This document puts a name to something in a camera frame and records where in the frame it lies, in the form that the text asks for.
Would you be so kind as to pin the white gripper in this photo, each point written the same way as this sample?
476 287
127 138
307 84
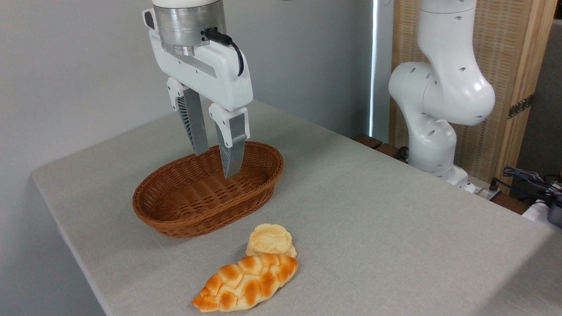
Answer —
219 74

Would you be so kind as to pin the braided golden bread loaf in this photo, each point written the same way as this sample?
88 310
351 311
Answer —
246 285

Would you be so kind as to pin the brown woven wicker basket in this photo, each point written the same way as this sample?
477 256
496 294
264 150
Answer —
197 206

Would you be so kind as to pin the round pale bread bun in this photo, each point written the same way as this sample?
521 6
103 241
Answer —
268 239

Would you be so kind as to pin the grey tablecloth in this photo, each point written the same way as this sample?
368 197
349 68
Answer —
373 219

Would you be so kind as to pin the black power plug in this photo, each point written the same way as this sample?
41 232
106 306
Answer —
494 184

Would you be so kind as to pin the wooden rattan folding screen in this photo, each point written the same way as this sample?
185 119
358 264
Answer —
500 44

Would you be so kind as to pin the metal screen hinge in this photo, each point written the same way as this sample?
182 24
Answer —
521 106

